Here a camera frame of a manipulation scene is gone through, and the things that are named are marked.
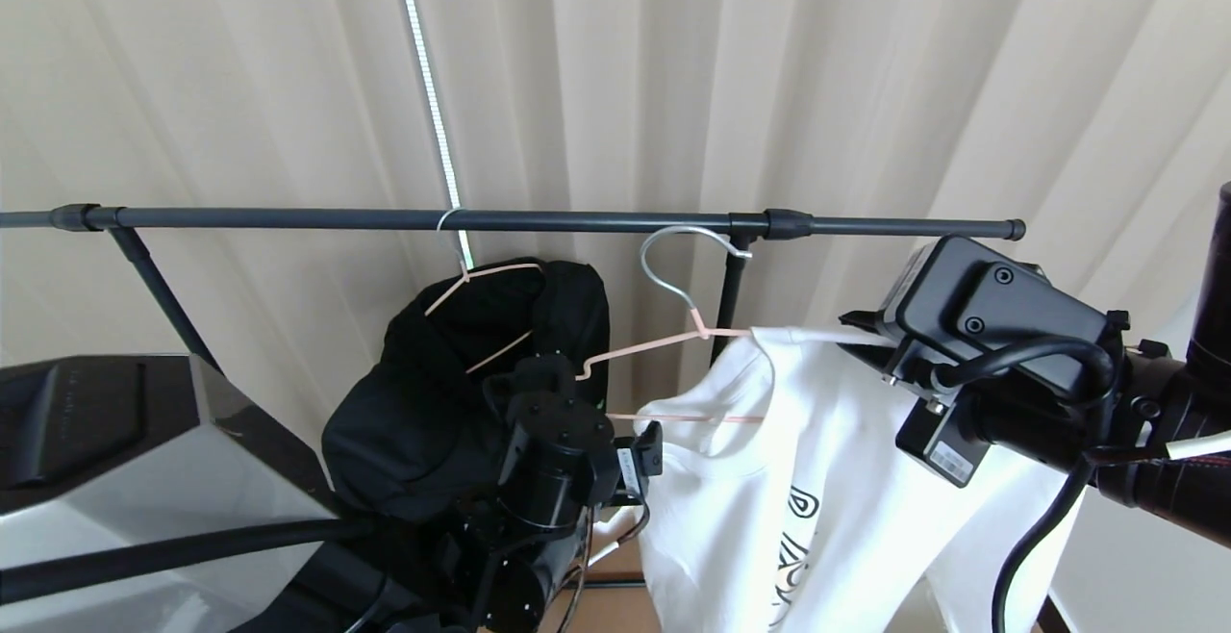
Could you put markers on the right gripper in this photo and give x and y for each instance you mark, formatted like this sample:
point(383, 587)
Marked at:
point(938, 450)

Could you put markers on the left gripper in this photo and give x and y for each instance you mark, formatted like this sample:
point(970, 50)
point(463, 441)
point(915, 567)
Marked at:
point(644, 450)

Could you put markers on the pink clothes hanger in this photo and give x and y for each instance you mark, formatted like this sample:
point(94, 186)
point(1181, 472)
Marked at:
point(700, 330)
point(500, 269)

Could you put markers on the white garment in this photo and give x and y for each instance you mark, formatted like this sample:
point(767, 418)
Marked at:
point(817, 479)

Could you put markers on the black shorts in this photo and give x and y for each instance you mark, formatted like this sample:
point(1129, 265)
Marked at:
point(433, 421)

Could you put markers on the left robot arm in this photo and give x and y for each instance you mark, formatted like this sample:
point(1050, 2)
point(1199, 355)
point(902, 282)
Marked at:
point(144, 479)

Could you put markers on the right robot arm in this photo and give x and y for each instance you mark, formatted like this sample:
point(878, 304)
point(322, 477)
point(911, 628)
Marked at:
point(1183, 421)

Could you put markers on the black clothes rack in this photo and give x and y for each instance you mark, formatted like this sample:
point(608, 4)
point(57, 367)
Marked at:
point(288, 219)

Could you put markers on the beige curtain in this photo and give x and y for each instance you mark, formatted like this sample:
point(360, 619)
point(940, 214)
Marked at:
point(769, 56)

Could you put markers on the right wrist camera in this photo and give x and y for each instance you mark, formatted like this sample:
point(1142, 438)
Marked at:
point(1000, 306)

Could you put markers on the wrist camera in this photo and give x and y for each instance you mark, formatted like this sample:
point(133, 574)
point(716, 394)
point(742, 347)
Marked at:
point(529, 373)
point(1000, 306)

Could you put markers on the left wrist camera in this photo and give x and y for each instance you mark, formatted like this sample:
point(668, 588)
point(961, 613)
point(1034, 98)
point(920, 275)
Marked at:
point(529, 373)

